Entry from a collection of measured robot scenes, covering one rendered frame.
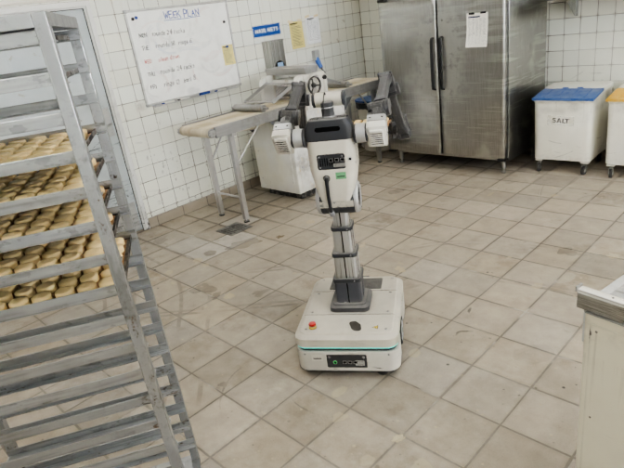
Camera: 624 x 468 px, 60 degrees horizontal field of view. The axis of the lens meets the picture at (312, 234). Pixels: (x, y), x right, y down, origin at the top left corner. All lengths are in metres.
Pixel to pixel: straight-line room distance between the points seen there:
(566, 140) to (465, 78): 1.11
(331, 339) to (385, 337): 0.27
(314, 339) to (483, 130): 3.42
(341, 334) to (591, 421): 1.25
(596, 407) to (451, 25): 4.29
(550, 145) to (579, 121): 0.35
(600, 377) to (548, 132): 4.00
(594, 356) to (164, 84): 4.55
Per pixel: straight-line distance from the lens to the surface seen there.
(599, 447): 2.00
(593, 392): 1.89
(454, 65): 5.64
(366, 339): 2.69
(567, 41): 6.14
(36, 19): 1.35
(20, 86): 1.40
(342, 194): 2.61
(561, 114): 5.55
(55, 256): 1.59
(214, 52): 5.83
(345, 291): 2.85
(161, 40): 5.52
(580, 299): 1.76
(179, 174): 5.62
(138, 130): 5.38
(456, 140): 5.78
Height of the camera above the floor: 1.74
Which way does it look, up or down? 22 degrees down
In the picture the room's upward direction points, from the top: 8 degrees counter-clockwise
